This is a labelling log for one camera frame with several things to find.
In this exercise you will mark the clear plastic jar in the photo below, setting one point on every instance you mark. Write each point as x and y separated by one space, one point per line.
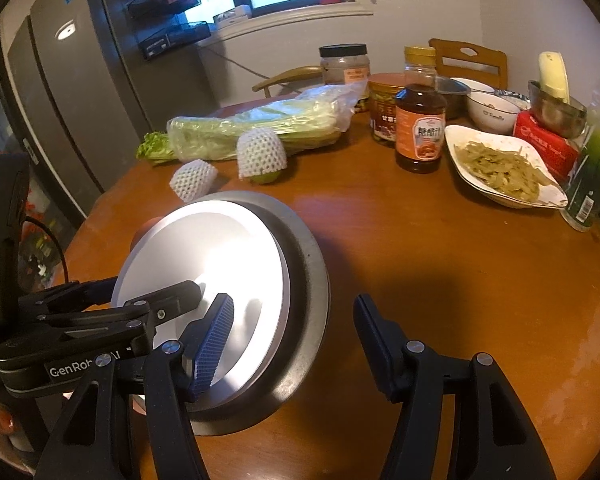
345 67

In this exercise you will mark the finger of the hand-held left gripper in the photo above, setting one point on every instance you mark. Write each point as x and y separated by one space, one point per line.
170 305
70 292

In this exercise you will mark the curved back wooden chair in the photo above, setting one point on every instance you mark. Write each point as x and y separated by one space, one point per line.
285 77

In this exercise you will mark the yellow-lid glass jar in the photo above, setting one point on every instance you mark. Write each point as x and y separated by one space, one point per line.
420 67

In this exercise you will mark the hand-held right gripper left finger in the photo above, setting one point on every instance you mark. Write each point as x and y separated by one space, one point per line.
212 340

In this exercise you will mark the large steel bowl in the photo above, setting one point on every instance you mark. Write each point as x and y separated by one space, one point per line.
302 280

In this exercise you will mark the pale yellow utensil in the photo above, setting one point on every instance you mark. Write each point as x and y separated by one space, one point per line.
554 77

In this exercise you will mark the red tissue box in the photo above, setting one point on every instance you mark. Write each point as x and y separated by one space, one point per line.
540 147

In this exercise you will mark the dark glass cabinet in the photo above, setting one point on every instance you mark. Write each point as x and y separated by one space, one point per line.
10 125

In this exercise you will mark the pickle jar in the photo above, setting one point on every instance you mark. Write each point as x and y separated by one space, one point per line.
382 110

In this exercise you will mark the dark sauce bottle orange label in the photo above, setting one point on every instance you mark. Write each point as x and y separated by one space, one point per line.
420 135

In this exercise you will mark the wooden chair with cutout back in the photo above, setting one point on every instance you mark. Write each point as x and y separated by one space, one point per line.
472 67

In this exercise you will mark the grey refrigerator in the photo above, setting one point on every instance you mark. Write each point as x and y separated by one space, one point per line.
80 85

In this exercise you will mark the green fruit in foam net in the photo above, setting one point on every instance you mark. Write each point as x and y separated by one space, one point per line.
260 152

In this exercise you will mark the red instant noodle bowl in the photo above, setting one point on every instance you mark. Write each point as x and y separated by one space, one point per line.
205 245

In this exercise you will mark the small steel bowl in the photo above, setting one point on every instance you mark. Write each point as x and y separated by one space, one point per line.
555 115

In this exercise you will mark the pink plate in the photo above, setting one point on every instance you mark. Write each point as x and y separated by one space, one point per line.
145 230

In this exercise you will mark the white box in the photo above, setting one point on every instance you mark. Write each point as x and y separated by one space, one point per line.
232 15

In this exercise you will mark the blue patterned bowl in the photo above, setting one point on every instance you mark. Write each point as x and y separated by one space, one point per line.
519 97

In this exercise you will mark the dark metal pot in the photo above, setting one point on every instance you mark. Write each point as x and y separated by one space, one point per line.
455 97

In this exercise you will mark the white dish of vegetables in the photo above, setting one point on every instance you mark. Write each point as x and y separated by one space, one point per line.
500 170

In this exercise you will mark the bagged celery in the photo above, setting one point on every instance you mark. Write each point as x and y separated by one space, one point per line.
260 125

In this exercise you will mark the green liquid plastic bottle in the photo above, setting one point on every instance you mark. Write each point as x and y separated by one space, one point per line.
595 170

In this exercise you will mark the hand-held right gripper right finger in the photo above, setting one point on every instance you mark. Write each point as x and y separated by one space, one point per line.
375 345

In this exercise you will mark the black magnetic shelf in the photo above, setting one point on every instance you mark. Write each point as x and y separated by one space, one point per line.
177 42
165 5

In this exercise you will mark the white ceramic bowl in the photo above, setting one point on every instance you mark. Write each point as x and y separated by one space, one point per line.
492 115

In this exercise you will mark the foam net wrapped fruit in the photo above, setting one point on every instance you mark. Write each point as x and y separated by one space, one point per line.
192 177

